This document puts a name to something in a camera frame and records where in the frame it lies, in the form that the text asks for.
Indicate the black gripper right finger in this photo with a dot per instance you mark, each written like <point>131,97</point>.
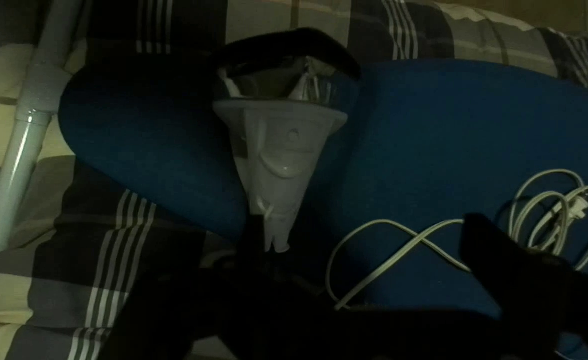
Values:
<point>547,306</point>

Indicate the blue ironing board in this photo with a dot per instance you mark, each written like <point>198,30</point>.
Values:
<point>440,127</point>

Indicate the white clothes iron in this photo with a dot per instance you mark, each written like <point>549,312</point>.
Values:
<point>281,146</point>

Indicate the plaid bedspread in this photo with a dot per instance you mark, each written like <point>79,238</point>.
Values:
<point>75,267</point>

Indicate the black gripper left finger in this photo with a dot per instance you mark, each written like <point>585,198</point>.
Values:
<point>195,312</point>

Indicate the white metal board leg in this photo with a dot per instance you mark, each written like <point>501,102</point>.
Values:
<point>24,146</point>

